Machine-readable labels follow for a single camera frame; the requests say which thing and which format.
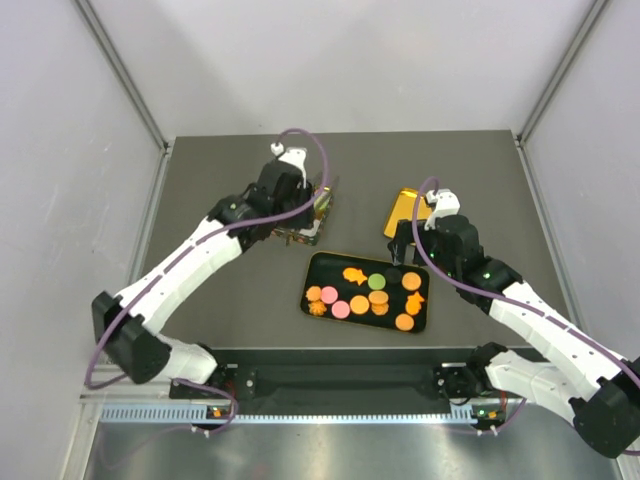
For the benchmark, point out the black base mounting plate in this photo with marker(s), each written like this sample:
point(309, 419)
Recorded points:
point(333, 381)

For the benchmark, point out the orange biscuit centre stack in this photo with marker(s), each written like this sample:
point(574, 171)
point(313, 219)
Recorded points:
point(378, 297)

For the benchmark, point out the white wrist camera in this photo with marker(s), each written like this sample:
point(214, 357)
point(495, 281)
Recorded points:
point(295, 156)
point(443, 203)

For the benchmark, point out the orange fish cookie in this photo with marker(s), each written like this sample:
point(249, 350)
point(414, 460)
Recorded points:
point(355, 275)
point(414, 303)

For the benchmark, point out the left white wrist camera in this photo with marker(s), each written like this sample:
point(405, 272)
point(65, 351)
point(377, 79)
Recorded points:
point(295, 156)

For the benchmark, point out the aluminium frame post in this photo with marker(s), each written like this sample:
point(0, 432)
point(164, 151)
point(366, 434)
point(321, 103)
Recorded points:
point(107, 47)
point(577, 43)

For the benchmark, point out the orange round biscuit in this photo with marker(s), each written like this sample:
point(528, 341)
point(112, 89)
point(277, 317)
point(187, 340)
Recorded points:
point(359, 304)

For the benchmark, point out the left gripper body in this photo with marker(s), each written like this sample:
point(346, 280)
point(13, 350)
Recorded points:
point(301, 195)

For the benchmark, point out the orange biscuit bottom right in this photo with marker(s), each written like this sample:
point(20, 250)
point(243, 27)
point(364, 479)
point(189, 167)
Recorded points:
point(404, 322)

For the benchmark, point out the orange biscuit top right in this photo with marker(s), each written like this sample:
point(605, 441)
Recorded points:
point(411, 281)

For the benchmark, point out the gold tin lid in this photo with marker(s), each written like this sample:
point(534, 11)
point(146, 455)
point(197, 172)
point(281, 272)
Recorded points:
point(402, 209)

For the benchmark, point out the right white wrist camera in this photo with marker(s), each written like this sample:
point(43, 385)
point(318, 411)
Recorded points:
point(443, 203)

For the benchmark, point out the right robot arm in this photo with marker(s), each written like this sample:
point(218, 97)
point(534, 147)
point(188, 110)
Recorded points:
point(591, 387)

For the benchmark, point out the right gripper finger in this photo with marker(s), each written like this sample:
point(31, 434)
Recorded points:
point(417, 257)
point(397, 249)

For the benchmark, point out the orange swirl cookie left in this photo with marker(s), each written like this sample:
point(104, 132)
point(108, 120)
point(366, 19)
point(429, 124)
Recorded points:
point(317, 308)

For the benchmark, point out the black gold-rimmed tray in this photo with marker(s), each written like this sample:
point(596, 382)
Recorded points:
point(366, 292)

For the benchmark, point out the orange biscuit left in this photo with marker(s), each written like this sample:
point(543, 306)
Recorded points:
point(313, 294)

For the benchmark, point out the green christmas cookie tin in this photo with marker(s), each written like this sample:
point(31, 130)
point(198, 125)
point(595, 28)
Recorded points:
point(280, 232)

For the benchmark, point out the orange swirl cookie centre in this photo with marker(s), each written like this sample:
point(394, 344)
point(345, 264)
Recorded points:
point(380, 309)

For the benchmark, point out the pink sandwich cookie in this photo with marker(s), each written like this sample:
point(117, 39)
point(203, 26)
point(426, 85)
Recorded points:
point(340, 310)
point(329, 295)

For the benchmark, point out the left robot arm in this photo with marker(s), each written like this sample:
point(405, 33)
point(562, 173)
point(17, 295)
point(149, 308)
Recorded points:
point(128, 325)

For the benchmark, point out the right aluminium frame post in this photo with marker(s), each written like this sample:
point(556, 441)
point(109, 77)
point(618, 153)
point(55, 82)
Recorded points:
point(577, 43)

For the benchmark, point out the metal serving tongs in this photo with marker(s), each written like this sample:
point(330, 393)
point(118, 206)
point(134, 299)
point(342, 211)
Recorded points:
point(322, 208)

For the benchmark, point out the left aluminium frame post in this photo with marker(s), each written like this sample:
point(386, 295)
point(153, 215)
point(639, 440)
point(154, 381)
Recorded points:
point(107, 47)

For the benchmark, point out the orange swirl cookie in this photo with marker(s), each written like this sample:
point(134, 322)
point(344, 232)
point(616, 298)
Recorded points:
point(380, 309)
point(317, 308)

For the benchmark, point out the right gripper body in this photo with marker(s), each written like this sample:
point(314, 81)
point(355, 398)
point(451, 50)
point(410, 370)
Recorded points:
point(430, 242)

